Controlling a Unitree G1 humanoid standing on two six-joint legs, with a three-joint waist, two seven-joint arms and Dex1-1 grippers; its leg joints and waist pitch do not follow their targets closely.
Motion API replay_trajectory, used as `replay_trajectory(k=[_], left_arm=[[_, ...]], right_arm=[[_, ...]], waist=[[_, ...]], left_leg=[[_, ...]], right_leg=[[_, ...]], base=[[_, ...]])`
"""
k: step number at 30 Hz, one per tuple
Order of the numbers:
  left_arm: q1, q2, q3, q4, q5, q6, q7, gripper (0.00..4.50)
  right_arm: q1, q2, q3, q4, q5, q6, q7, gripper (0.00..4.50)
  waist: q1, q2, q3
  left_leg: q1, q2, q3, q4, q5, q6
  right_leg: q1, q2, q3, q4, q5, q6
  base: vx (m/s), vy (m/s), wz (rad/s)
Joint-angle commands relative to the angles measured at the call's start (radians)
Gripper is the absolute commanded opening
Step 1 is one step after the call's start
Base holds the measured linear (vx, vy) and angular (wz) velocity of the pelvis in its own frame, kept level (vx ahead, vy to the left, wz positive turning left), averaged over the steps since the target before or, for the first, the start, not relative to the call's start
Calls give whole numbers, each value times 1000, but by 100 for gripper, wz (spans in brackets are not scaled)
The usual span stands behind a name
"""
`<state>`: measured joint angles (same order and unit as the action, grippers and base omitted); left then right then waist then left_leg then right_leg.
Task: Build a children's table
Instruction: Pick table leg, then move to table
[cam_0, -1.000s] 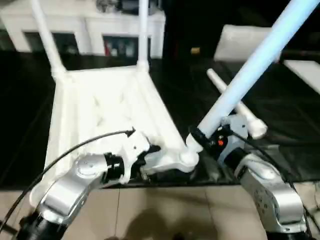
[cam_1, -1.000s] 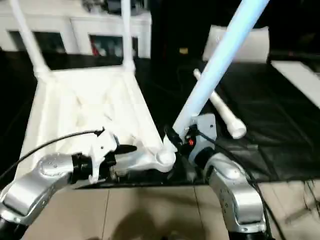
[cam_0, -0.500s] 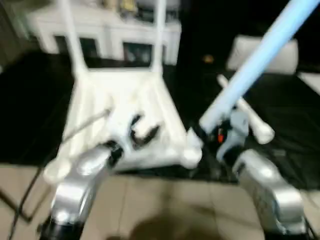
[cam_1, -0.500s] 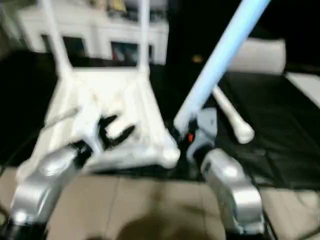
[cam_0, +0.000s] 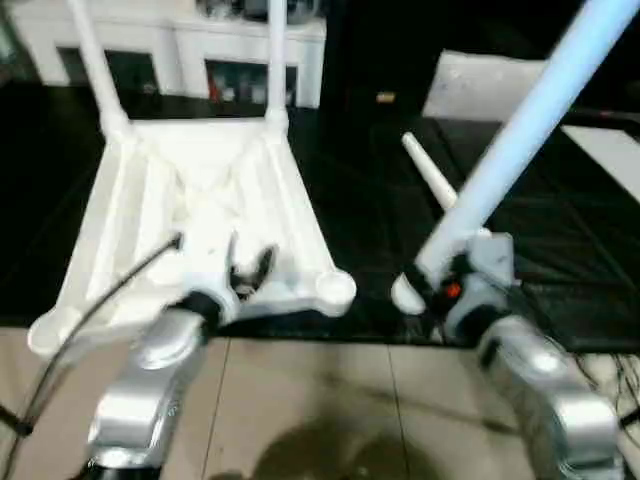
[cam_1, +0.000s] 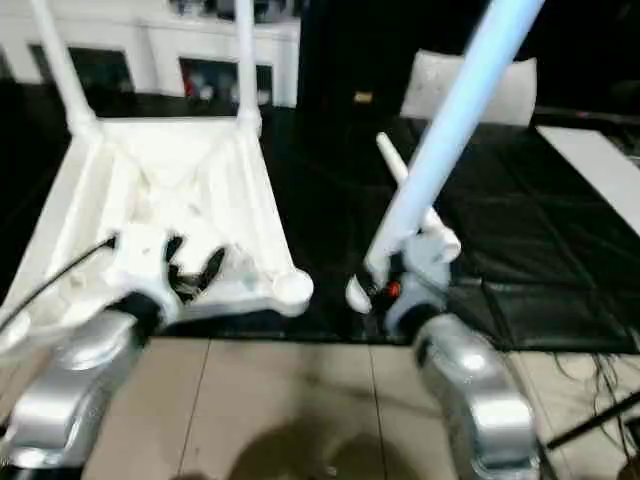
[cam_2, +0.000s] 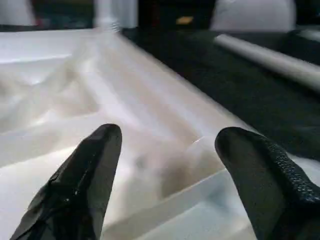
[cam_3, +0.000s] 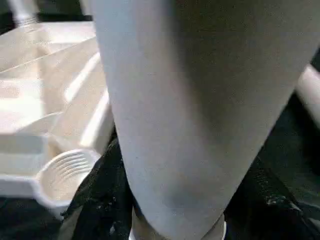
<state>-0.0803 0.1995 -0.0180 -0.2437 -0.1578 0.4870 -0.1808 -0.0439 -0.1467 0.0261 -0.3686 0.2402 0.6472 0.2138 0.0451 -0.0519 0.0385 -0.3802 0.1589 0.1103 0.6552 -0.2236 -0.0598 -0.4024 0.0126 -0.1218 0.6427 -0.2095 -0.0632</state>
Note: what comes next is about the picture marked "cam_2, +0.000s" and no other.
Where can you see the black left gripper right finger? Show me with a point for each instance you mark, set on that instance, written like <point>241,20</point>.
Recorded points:
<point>275,195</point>

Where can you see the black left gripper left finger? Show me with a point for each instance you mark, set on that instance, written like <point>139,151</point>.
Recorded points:
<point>80,190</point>

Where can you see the white flat panel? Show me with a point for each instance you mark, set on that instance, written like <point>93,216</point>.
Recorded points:
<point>252,15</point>

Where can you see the black work mat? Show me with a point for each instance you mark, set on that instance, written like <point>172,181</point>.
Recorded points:
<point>225,85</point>

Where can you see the white cabinet with glass doors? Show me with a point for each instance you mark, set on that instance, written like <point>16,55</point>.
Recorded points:
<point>65,15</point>

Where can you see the white plastic table top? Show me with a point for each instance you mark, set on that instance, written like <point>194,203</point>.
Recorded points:
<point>125,110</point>

